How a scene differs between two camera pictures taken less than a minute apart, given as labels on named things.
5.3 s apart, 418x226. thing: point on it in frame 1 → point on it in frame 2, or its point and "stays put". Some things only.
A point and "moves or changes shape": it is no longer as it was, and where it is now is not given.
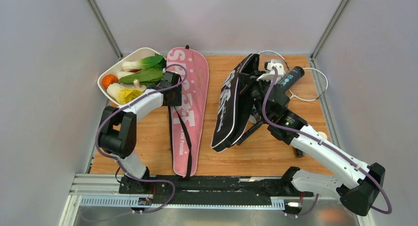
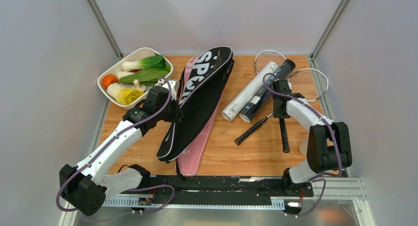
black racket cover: x=232 y=110 → x=200 y=84
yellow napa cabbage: x=121 y=94 stays put
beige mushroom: x=137 y=86 stays put
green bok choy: x=156 y=61 stays put
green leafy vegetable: x=147 y=76 stays put
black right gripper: x=247 y=82 → x=276 y=113
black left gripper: x=178 y=101 → x=177 y=113
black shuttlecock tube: x=286 y=83 moves or changes shape
